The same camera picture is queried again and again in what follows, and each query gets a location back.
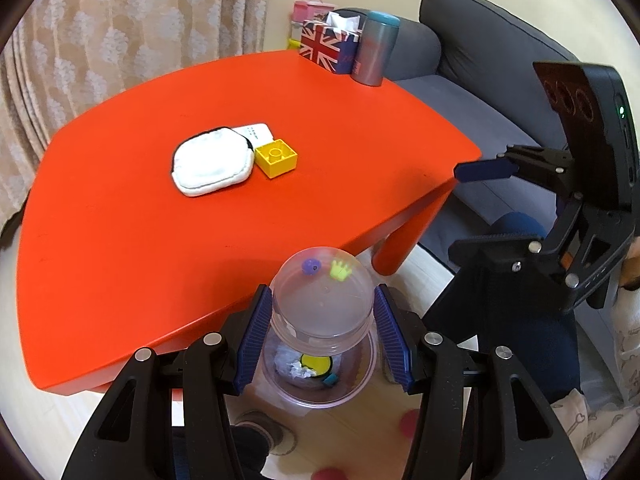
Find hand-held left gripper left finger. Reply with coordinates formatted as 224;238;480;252
61;284;274;480

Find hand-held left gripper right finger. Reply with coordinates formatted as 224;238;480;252
372;282;587;480

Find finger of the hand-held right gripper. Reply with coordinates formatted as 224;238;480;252
447;232;581;291
453;144;583;201

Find yellow round sponge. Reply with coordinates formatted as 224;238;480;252
298;352;335;376

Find clear plastic bin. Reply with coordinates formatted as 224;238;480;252
257;330;377;409

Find clear plastic capsule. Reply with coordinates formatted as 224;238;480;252
270;246;375;352

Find white fabric pouch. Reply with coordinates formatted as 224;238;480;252
171;126;256;197

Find yellow building block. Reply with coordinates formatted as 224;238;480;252
255;138;299;179

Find small white card packet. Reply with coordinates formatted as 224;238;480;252
232;121;275;147

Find person's right hand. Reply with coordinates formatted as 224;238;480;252
619;237;640;293

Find grey slipper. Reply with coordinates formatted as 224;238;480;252
235;410;298;456

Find person's leg in dark trousers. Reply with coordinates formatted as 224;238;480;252
170;422;271;480

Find grey sofa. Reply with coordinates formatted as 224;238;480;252
334;0;640;406

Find grey tumbler with teal lid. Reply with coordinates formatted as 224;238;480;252
351;10;401;87

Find red table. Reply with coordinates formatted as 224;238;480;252
16;50;483;395

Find flag print tissue box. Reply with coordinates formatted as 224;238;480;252
298;20;362;76

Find white tissue sheet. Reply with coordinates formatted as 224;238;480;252
326;11;362;31

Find white printed cloth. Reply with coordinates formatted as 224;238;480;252
552;285;640;480

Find pink storage box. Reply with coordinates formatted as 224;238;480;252
292;0;336;23

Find beige patterned curtain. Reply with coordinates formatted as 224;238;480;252
0;0;275;238

